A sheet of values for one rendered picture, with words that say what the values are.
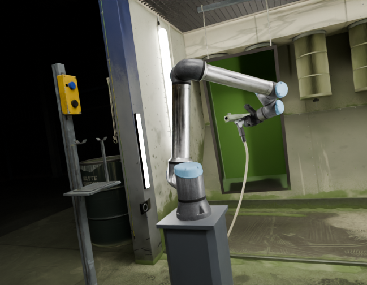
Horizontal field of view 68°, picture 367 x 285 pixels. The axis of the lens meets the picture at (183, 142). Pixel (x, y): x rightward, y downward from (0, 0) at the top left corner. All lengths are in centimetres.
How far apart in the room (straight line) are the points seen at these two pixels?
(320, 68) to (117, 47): 219
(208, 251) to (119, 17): 185
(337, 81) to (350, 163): 102
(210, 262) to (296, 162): 228
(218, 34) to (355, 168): 218
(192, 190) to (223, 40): 246
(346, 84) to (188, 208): 286
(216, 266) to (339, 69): 297
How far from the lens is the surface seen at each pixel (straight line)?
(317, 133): 364
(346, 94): 382
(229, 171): 284
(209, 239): 137
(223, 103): 266
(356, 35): 358
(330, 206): 335
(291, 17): 350
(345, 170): 345
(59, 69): 203
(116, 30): 241
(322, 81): 341
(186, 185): 138
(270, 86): 168
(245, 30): 352
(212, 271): 144
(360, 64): 353
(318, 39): 350
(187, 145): 157
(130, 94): 227
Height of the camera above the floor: 111
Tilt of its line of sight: 3 degrees down
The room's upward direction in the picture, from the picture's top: 7 degrees counter-clockwise
